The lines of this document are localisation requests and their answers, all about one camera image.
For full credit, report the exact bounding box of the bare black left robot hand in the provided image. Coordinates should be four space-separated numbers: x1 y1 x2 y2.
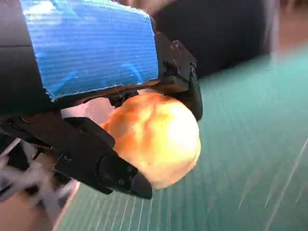
0 0 204 200

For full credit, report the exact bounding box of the round pale bun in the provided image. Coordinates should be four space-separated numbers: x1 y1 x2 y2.
100 92 202 191

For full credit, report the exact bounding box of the grey tube chair with casters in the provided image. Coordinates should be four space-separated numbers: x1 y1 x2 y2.
0 138 80 217

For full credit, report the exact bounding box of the green cutting mat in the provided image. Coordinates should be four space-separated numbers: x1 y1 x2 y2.
56 56 308 231

